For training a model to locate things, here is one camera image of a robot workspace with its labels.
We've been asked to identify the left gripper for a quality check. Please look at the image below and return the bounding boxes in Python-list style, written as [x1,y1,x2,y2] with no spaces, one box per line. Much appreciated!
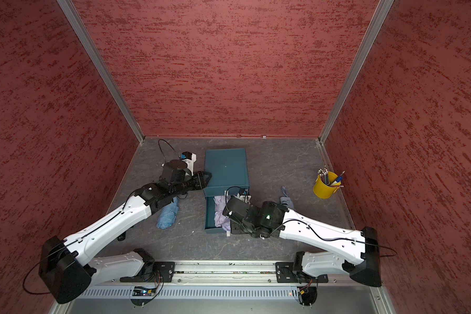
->
[171,171,212,197]

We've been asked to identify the teal drawer cabinet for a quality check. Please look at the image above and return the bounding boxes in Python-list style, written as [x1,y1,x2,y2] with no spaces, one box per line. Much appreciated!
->
[204,149,249,234]

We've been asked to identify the purple umbrella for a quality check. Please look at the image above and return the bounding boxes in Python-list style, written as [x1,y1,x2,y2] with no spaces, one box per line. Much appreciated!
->
[213,196,231,233]

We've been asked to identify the blue umbrella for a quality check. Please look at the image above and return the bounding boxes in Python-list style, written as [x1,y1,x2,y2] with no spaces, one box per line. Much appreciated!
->
[156,197,179,230]
[280,186,294,209]

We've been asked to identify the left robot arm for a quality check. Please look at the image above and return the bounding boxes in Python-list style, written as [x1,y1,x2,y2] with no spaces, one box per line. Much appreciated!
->
[39,156,212,304]

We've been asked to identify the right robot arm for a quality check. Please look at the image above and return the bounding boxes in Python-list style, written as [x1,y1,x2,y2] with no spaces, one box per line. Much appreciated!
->
[222,197,382,287]

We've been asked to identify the yellow pen cup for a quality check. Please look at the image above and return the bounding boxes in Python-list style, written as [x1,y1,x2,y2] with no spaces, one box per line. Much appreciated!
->
[313,176,341,200]

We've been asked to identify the pens in cup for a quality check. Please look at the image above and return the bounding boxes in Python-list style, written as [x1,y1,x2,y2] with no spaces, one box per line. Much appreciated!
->
[318,167,344,187]

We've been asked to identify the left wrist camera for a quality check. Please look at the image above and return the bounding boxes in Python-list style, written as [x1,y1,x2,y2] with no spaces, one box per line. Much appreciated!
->
[181,151,197,176]

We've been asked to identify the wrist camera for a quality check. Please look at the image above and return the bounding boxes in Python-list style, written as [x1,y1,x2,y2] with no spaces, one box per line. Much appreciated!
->
[181,151,197,176]
[237,188,251,204]

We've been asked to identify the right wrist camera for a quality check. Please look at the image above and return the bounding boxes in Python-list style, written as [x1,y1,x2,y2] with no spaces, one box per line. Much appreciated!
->
[237,188,251,204]

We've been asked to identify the aluminium rail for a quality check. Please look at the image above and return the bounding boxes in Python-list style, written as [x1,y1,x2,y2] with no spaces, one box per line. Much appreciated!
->
[97,260,378,287]

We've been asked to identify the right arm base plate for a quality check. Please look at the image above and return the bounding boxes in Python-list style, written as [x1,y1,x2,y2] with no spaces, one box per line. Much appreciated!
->
[275,262,329,284]

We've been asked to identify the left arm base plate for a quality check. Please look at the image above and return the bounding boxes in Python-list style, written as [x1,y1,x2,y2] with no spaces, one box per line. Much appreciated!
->
[119,262,176,284]

